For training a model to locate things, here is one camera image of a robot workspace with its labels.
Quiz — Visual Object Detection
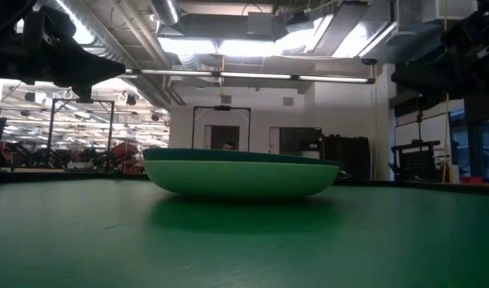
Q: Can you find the black table edge rail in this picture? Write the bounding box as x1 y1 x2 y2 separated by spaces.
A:
0 170 489 198

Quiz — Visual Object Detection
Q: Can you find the rectangular metal duct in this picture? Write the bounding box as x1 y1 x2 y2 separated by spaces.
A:
311 0 401 59

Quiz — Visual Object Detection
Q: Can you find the grey ventilation unit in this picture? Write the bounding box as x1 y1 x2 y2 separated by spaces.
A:
159 10 289 42

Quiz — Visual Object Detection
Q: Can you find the long ceiling light bar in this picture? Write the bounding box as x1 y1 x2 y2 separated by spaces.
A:
125 68 376 85

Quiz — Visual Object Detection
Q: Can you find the ribbed silver air duct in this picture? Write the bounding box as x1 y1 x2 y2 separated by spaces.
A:
39 0 173 109

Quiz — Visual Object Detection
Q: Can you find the pale green plastic plate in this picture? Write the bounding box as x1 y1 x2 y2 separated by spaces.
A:
142 159 341 199

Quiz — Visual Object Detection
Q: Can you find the round silver air duct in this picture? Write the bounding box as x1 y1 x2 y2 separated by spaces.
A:
150 0 182 26

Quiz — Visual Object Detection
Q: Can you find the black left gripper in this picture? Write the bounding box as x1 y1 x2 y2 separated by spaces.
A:
0 6 126 104

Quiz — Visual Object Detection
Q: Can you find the black cabinet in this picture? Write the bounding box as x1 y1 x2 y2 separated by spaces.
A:
322 134 371 182

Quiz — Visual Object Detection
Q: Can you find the red box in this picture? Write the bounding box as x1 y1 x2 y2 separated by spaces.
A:
459 175 489 186

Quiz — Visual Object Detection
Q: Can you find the black perforated panel stand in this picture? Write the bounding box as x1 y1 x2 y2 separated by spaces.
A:
391 107 442 183

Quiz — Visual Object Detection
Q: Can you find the black gantry frame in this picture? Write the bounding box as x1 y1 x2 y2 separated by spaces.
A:
190 105 252 152
46 98 116 169

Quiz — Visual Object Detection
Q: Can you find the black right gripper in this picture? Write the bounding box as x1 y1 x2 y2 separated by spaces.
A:
391 0 489 103

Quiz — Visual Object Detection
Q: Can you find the dark wall panel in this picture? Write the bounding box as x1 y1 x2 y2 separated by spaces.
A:
279 126 323 159

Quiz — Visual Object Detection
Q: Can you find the red machine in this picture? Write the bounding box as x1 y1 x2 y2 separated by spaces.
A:
109 142 142 174

